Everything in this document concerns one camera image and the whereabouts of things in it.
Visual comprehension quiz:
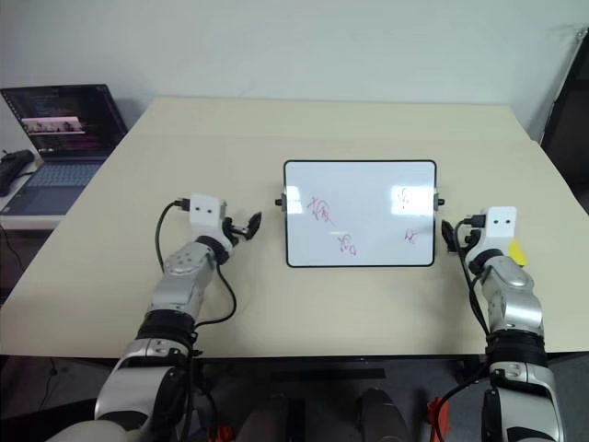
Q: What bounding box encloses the red orange plastic clamp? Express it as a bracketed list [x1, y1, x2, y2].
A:
[426, 397, 451, 435]

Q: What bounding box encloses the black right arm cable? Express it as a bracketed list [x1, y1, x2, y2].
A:
[434, 212, 497, 442]

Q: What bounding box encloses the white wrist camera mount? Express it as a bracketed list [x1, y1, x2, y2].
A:
[190, 192, 227, 241]
[478, 205, 519, 252]

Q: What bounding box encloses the black table frame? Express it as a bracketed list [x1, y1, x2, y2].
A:
[192, 354, 490, 384]

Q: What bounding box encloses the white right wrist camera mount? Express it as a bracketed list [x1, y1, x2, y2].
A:
[478, 205, 519, 252]

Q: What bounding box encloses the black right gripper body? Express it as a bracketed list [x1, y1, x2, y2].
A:
[453, 216, 484, 257]

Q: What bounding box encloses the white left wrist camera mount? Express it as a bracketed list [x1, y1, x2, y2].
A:
[190, 192, 227, 241]

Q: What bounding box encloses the yellow eraser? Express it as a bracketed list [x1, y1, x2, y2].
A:
[507, 238, 528, 268]

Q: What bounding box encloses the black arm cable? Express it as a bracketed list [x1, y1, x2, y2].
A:
[434, 212, 497, 442]
[155, 196, 238, 442]

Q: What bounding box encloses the dark grey rounded block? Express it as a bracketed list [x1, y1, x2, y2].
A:
[357, 386, 418, 442]

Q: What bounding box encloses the open laptop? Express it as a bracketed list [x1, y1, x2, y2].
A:
[0, 83, 129, 217]

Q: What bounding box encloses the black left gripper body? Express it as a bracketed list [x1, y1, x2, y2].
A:
[220, 217, 248, 246]

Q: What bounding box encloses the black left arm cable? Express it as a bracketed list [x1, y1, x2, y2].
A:
[155, 196, 238, 442]

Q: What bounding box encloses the black handheld controller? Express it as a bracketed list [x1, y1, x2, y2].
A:
[0, 149, 40, 197]

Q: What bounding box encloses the black framed whiteboard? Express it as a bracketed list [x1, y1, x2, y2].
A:
[274, 159, 446, 269]

